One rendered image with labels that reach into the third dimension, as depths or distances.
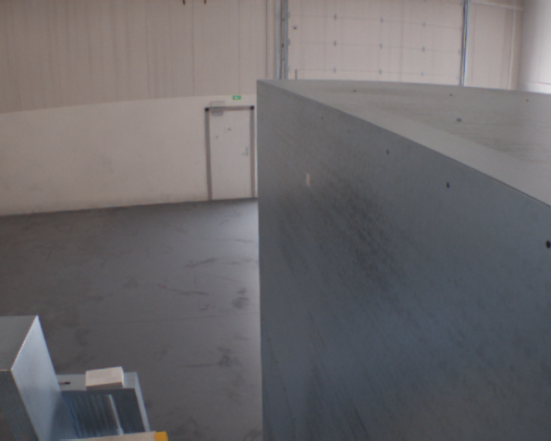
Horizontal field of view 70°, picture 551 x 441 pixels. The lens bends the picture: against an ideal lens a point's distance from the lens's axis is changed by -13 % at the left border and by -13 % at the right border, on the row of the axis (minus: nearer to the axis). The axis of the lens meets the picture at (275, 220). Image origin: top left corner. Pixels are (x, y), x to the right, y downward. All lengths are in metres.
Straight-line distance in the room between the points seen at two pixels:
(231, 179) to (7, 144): 5.35
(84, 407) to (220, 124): 7.34
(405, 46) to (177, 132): 5.70
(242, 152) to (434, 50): 5.32
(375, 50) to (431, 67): 1.56
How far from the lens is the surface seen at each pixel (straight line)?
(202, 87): 10.01
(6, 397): 3.24
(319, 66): 10.32
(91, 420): 4.35
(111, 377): 3.93
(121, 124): 10.18
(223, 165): 10.28
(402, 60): 11.08
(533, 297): 0.42
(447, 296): 0.54
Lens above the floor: 3.31
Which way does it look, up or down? 21 degrees down
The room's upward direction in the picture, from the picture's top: straight up
